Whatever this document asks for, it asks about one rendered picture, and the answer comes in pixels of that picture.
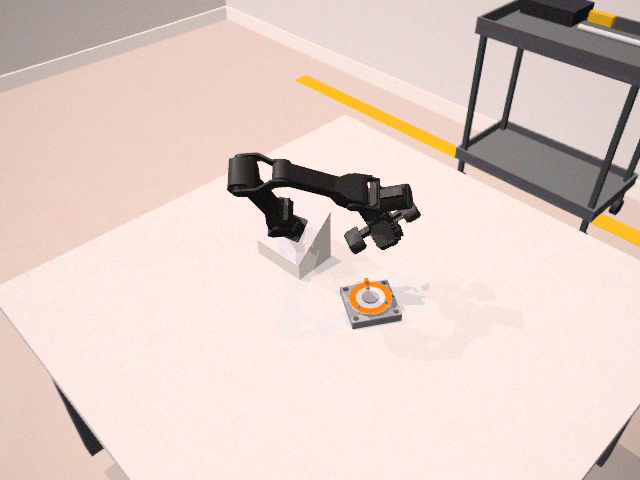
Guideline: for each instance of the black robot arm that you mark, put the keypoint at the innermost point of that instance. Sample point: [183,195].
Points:
[349,191]

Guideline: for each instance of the orange round plate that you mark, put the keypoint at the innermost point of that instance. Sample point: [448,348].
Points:
[356,294]

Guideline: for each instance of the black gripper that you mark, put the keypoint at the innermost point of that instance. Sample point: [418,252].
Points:
[354,238]

